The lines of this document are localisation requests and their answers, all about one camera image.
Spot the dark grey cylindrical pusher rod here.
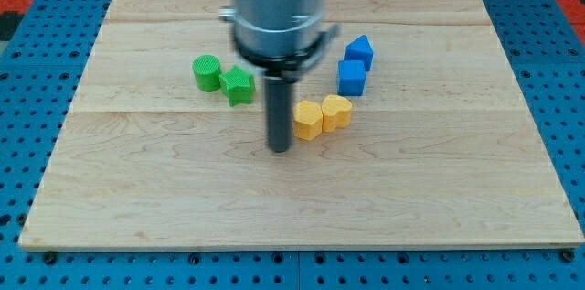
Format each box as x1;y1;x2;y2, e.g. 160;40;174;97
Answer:
263;76;293;153

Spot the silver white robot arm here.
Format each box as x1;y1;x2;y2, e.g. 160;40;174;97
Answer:
219;0;339;153

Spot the yellow hexagon block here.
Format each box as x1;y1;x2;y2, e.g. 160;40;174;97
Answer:
293;101;323;141

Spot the yellow heart block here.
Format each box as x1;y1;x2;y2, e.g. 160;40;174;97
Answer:
321;95;353;133

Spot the green star block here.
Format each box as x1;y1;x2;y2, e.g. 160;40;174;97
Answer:
218;66;256;107

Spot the green cylinder block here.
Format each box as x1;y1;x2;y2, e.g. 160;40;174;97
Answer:
192;54;221;92

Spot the blue cube block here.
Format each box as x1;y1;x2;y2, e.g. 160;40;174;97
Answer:
337;60;367;96

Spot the blue triangular prism block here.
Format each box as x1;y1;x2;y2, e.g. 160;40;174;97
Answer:
344;35;374;72

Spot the light wooden board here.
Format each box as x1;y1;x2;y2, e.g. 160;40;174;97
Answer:
19;0;584;252

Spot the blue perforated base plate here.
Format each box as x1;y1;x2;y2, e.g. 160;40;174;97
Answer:
1;0;584;289

